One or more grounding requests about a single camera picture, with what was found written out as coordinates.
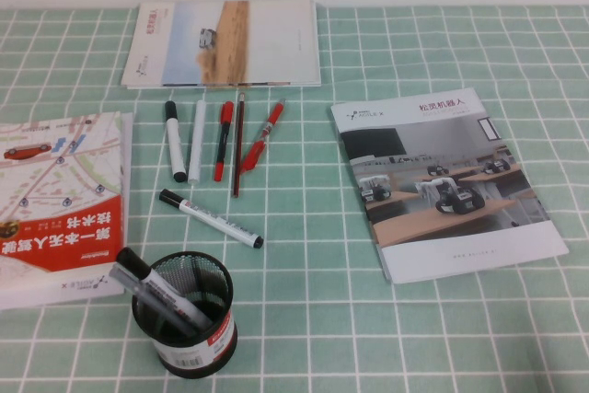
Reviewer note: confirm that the black white labelled marker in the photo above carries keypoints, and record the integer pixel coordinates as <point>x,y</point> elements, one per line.
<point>156,286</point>

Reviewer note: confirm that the red gel pen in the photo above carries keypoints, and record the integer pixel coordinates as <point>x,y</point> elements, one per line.
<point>275,114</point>

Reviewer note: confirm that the red and black pen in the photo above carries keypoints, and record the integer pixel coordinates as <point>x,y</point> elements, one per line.
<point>224,135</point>

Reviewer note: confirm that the all-white pen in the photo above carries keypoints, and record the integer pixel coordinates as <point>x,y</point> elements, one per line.
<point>197,144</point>

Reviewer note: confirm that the clear grey pen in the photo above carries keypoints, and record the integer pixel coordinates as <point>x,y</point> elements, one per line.
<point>123,280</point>

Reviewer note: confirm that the black mesh pen holder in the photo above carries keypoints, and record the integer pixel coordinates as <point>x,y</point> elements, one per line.
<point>193,358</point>

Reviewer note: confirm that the brown pencil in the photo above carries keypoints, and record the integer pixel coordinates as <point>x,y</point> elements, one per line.
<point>239,144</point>

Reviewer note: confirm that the white marker with printed barcode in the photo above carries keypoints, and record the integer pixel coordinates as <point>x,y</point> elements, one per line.
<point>211,218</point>

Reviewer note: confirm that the black-capped white marker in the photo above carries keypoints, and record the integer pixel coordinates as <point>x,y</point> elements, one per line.
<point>175,144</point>

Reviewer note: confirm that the robot classroom photo brochure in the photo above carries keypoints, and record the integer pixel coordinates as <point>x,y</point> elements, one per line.
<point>437,204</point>

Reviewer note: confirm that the desert photo brochure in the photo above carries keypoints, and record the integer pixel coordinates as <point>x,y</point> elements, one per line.
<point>221,43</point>

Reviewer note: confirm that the landscape cover booklet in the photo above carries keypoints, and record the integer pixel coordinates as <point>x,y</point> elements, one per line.
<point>138,86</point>

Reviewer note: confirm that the red white map book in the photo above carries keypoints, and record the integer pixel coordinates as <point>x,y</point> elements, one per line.
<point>110,286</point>

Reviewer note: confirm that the red white map-cover book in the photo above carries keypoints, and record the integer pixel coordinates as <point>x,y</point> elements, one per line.
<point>46,181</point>

